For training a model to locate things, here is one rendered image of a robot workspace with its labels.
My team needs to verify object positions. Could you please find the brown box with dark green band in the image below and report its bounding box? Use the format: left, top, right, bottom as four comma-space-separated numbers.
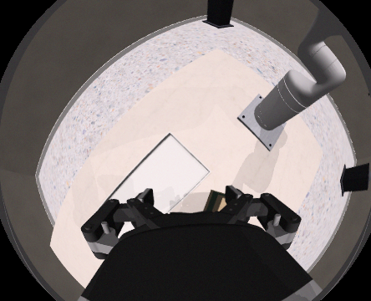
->
203, 190, 226, 212

